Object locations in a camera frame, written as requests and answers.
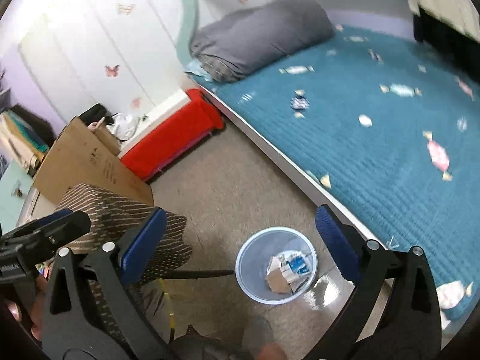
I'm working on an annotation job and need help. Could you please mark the pink butterfly wall sticker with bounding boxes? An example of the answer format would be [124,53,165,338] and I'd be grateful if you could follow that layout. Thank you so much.
[105,65,120,78]

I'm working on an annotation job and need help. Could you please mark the person's left hand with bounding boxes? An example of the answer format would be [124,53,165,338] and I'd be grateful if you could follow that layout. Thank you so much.
[5,274,48,342]

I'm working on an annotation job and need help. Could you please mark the white plastic bag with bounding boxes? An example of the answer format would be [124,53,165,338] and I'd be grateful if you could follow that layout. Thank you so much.
[106,113,141,141]

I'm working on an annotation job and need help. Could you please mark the light blue trash bin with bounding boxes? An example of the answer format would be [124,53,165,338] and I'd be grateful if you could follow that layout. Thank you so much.
[235,227,318,306]

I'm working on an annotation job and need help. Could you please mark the red covered bench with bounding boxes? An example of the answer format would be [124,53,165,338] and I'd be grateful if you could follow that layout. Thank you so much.
[120,88,224,181]

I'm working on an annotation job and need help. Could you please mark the black clothes pile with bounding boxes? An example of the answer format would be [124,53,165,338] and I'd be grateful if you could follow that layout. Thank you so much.
[78,103,114,125]

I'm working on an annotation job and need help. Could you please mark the trash in bin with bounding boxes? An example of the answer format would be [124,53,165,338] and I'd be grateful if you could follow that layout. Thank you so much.
[265,250,312,294]

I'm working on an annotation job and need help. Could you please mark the blue checked pillow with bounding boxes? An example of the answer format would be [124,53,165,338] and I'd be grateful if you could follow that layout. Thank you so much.
[184,58,213,82]

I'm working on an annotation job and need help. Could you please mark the grey folded quilt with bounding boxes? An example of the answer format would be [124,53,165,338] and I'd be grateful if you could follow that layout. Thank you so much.
[190,0,335,83]

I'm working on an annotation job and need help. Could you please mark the hanging clothes on rack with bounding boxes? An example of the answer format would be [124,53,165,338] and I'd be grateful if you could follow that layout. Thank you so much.
[1,104,55,176]

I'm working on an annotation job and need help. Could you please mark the large cardboard box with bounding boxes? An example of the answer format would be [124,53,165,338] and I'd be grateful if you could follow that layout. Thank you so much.
[33,117,154,206]

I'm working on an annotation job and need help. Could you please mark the teal bed mattress cover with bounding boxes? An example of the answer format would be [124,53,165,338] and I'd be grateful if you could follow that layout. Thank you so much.
[187,23,480,321]

